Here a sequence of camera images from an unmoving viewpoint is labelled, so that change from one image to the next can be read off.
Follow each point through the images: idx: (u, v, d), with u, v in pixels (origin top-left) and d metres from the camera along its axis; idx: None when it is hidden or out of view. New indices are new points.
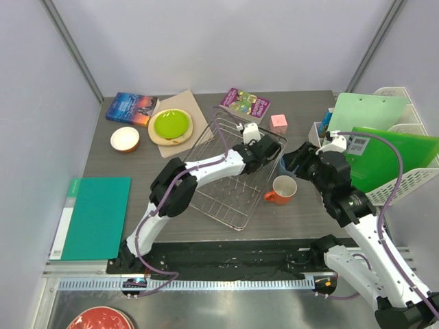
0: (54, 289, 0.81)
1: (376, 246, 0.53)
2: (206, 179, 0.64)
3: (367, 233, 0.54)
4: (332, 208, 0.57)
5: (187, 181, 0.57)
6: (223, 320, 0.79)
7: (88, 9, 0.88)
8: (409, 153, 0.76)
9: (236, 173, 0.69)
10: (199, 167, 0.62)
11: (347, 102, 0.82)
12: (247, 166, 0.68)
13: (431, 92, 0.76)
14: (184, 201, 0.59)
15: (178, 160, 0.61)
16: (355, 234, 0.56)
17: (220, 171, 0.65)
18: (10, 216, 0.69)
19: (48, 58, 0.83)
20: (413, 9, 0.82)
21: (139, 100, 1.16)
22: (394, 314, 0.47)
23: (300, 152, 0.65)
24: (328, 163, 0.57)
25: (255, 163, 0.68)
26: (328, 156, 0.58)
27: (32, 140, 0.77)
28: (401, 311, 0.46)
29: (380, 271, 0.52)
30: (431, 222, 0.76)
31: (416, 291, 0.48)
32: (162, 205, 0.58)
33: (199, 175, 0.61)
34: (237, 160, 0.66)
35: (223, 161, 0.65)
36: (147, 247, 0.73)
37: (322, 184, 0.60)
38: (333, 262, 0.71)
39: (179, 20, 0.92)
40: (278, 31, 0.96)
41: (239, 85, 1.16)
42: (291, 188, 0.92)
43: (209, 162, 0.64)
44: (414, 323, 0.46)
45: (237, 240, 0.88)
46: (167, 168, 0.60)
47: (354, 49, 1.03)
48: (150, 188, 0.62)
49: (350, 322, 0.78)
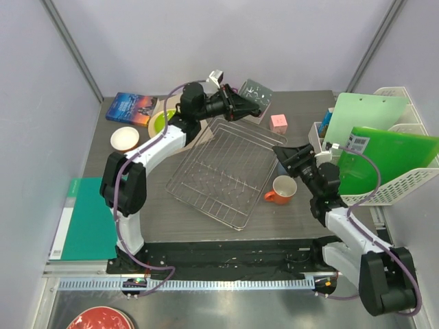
0: (54, 289, 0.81)
1: (344, 223, 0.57)
2: (153, 162, 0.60)
3: (337, 213, 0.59)
4: (313, 208, 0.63)
5: (134, 171, 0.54)
6: (223, 320, 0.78)
7: (87, 9, 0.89)
8: (405, 151, 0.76)
9: (180, 147, 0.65)
10: (140, 153, 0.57)
11: (348, 101, 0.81)
12: (189, 135, 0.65)
13: (432, 92, 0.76)
14: (140, 192, 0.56)
15: (116, 153, 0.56)
16: (331, 222, 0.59)
17: (164, 150, 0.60)
18: (11, 216, 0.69)
19: (47, 57, 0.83)
20: (413, 9, 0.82)
21: (139, 100, 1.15)
22: (365, 277, 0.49)
23: (298, 153, 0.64)
24: (323, 175, 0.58)
25: (195, 127, 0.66)
26: (326, 167, 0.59)
27: (32, 140, 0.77)
28: (365, 259, 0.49)
29: (352, 245, 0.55)
30: (431, 222, 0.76)
31: (376, 245, 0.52)
32: (117, 204, 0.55)
33: (144, 160, 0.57)
34: (177, 133, 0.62)
35: (162, 138, 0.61)
36: (140, 241, 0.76)
37: (313, 188, 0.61)
38: (329, 256, 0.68)
39: (179, 20, 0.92)
40: (277, 31, 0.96)
41: (239, 85, 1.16)
42: (291, 188, 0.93)
43: (149, 144, 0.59)
44: (378, 269, 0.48)
45: (237, 240, 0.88)
46: (108, 167, 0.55)
47: (354, 49, 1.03)
48: (101, 195, 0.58)
49: (351, 323, 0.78)
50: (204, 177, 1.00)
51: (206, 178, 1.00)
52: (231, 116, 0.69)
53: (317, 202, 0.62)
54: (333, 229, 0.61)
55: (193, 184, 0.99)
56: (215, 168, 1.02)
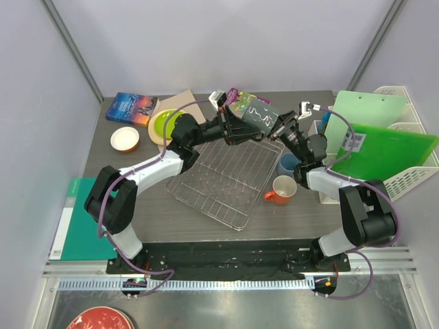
0: (54, 289, 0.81)
1: (322, 173, 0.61)
2: (145, 183, 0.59)
3: (318, 171, 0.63)
4: (295, 173, 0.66)
5: (125, 188, 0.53)
6: (223, 320, 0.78)
7: (87, 9, 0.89)
8: (402, 148, 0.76)
9: (175, 172, 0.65)
10: (135, 171, 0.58)
11: (346, 100, 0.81)
12: (186, 163, 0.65)
13: (431, 92, 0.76)
14: (125, 212, 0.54)
15: (112, 167, 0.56)
16: (313, 180, 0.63)
17: (158, 172, 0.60)
18: (11, 216, 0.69)
19: (48, 57, 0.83)
20: (413, 9, 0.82)
21: (139, 100, 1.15)
22: (346, 208, 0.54)
23: (282, 121, 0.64)
24: (310, 149, 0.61)
25: (191, 155, 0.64)
26: (313, 140, 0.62)
27: (32, 141, 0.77)
28: (343, 192, 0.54)
29: (333, 191, 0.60)
30: (430, 223, 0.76)
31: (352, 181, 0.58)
32: (102, 221, 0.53)
33: (136, 178, 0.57)
34: (174, 158, 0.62)
35: (159, 161, 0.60)
36: (138, 246, 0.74)
37: (299, 154, 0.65)
38: (328, 247, 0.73)
39: (178, 21, 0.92)
40: (278, 31, 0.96)
41: (239, 85, 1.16)
42: (291, 188, 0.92)
43: (145, 163, 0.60)
44: (355, 199, 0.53)
45: (237, 240, 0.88)
46: (100, 180, 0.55)
47: (354, 49, 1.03)
48: (86, 210, 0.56)
49: (352, 323, 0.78)
50: (204, 177, 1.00)
51: (206, 178, 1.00)
52: (230, 140, 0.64)
53: (299, 166, 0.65)
54: (316, 188, 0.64)
55: (192, 184, 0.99)
56: (215, 168, 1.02)
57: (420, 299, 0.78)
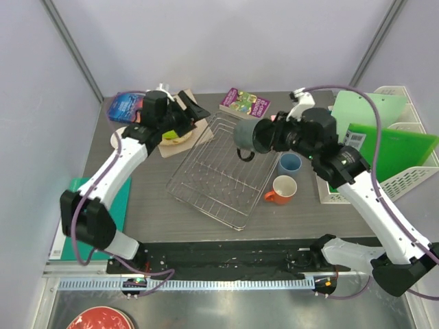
0: (54, 289, 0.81)
1: (375, 205, 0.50)
2: (114, 188, 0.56)
3: (364, 192, 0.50)
4: (323, 171, 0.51)
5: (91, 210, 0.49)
6: (223, 320, 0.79)
7: (87, 9, 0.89)
8: (404, 149, 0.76)
9: (142, 159, 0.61)
10: (96, 184, 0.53)
11: (348, 99, 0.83)
12: (150, 142, 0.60)
13: (431, 91, 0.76)
14: (103, 225, 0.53)
15: (67, 192, 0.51)
16: (351, 198, 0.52)
17: (122, 171, 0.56)
18: (11, 215, 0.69)
19: (47, 56, 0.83)
20: (413, 9, 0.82)
21: (138, 100, 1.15)
22: (397, 275, 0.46)
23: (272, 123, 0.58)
24: (312, 120, 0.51)
25: (155, 133, 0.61)
26: (309, 114, 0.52)
27: (32, 140, 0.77)
28: (406, 269, 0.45)
29: (382, 234, 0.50)
30: (431, 223, 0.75)
31: (418, 245, 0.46)
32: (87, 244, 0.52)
33: (101, 191, 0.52)
34: (134, 147, 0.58)
35: (118, 158, 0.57)
36: (136, 246, 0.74)
37: (305, 149, 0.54)
38: (331, 255, 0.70)
39: (178, 20, 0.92)
40: (278, 31, 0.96)
41: (239, 85, 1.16)
42: (292, 188, 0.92)
43: (103, 171, 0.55)
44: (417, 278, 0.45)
45: (237, 240, 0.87)
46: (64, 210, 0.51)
47: (355, 49, 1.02)
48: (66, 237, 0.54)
49: (352, 323, 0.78)
50: (204, 177, 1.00)
51: (205, 178, 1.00)
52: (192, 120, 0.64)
53: (320, 161, 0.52)
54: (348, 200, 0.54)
55: (192, 184, 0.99)
56: (215, 168, 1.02)
57: (420, 299, 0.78)
